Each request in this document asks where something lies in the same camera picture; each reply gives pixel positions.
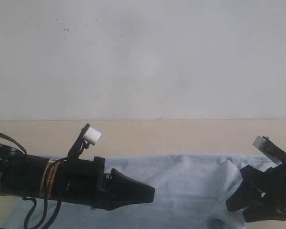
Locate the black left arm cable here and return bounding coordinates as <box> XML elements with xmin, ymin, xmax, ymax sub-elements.
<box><xmin>0</xmin><ymin>130</ymin><xmax>65</xmax><ymax>229</ymax></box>

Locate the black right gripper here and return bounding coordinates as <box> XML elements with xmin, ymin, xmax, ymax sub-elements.
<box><xmin>226</xmin><ymin>163</ymin><xmax>286</xmax><ymax>223</ymax></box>

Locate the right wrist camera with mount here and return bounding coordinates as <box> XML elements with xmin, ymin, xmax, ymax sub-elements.
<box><xmin>253</xmin><ymin>136</ymin><xmax>286</xmax><ymax>165</ymax></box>

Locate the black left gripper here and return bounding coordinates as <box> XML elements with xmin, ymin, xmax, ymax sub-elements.
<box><xmin>54</xmin><ymin>156</ymin><xmax>155</xmax><ymax>210</ymax></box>

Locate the light blue fluffy towel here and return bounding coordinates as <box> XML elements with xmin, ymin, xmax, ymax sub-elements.
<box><xmin>7</xmin><ymin>154</ymin><xmax>283</xmax><ymax>229</ymax></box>

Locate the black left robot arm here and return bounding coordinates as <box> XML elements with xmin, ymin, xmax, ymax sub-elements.
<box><xmin>0</xmin><ymin>143</ymin><xmax>155</xmax><ymax>211</ymax></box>

